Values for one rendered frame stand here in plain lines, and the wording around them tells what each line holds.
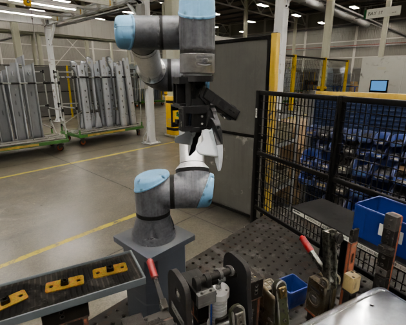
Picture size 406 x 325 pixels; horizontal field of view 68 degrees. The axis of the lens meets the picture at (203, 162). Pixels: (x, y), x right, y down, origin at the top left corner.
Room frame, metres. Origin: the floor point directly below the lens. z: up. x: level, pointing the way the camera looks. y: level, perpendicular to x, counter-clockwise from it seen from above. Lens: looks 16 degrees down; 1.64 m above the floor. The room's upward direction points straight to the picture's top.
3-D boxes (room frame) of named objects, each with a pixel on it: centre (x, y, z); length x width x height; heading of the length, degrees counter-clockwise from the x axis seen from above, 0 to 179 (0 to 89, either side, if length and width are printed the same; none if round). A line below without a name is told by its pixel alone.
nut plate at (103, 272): (0.67, 0.24, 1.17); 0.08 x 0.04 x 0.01; 113
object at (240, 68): (3.30, -0.23, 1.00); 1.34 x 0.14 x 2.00; 47
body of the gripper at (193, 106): (0.68, 0.02, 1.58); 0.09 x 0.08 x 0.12; 118
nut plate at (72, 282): (0.62, 0.33, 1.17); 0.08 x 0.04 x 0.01; 113
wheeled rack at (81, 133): (8.11, 2.68, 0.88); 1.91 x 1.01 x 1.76; 139
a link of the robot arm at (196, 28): (0.69, 0.01, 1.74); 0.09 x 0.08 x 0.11; 5
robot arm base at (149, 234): (0.96, 0.17, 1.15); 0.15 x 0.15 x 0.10
